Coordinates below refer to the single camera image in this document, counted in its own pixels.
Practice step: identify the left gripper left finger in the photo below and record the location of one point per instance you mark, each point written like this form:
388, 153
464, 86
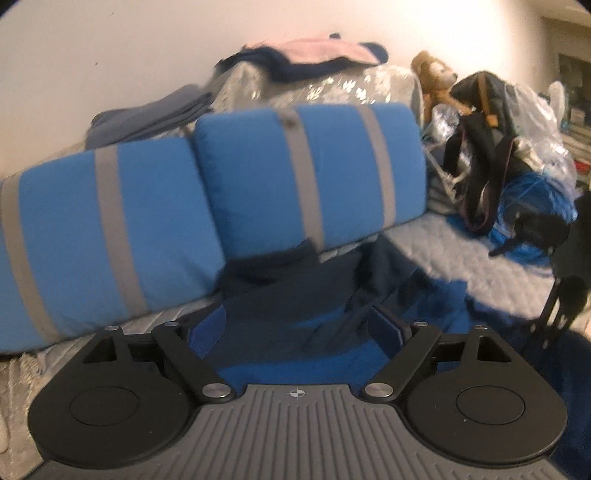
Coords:
186, 342

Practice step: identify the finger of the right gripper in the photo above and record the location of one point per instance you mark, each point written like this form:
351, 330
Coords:
567, 299

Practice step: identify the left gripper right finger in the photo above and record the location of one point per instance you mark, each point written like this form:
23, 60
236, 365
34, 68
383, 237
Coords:
409, 348

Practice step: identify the blue fleece jacket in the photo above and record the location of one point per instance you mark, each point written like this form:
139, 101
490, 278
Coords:
290, 317

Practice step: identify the folded navy white clothes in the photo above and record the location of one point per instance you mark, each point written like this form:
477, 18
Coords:
306, 59

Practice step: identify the left blue striped pillow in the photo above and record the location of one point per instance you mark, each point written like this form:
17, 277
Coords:
102, 237

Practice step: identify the blue striped pillow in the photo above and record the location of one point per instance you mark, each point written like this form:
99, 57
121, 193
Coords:
102, 237
329, 174

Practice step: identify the striped canvas tote bag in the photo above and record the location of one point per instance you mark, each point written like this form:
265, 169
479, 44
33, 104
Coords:
445, 190

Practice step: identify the clear plastic bag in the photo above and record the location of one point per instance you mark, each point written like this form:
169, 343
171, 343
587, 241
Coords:
539, 141

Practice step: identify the black bag red trim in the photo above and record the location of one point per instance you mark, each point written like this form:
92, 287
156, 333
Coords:
490, 133

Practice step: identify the right blue striped pillow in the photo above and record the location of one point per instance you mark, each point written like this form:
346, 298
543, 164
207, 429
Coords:
329, 174

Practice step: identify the grey folded garment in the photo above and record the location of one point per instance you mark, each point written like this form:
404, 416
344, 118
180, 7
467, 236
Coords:
115, 126

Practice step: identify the brown teddy bear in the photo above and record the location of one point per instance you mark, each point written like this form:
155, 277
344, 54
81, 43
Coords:
435, 77

